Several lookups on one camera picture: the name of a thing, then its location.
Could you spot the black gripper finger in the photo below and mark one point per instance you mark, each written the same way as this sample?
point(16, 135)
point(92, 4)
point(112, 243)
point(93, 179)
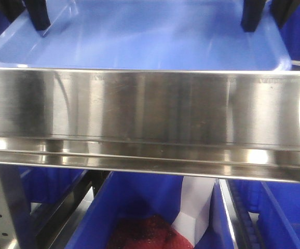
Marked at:
point(12, 9)
point(281, 10)
point(38, 13)
point(251, 15)

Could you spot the blue plastic tray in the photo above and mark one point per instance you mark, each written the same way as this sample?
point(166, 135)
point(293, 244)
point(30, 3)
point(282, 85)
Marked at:
point(145, 35)

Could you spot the blue bin lower left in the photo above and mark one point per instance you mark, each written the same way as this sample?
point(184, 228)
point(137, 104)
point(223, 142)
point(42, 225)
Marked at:
point(47, 185)

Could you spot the white paper sheet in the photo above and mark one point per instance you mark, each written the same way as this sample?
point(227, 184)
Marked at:
point(193, 218)

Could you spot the blue bin lower right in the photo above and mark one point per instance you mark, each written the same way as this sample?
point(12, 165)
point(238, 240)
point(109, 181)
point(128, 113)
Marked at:
point(278, 207)

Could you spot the blue bin with red net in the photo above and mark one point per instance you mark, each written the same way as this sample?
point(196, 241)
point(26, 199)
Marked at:
point(141, 195)

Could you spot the red mesh net bag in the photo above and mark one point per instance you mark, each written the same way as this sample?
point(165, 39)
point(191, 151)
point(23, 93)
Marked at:
point(151, 232)

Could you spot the stainless steel shelf rail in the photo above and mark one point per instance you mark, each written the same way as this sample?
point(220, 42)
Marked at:
point(226, 124)

